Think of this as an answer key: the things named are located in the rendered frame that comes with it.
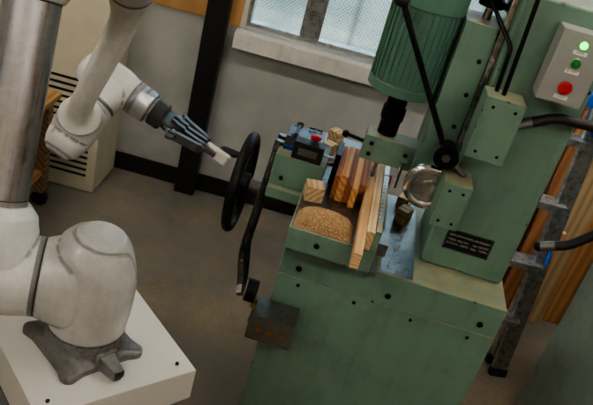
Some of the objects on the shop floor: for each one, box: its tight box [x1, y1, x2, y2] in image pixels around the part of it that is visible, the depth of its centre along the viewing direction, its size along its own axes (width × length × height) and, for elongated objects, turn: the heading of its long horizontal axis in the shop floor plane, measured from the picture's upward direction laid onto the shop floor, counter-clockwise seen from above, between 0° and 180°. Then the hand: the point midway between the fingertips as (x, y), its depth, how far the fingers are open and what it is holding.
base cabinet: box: [240, 270, 494, 405], centre depth 210 cm, size 45×58×71 cm
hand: (216, 153), depth 180 cm, fingers closed
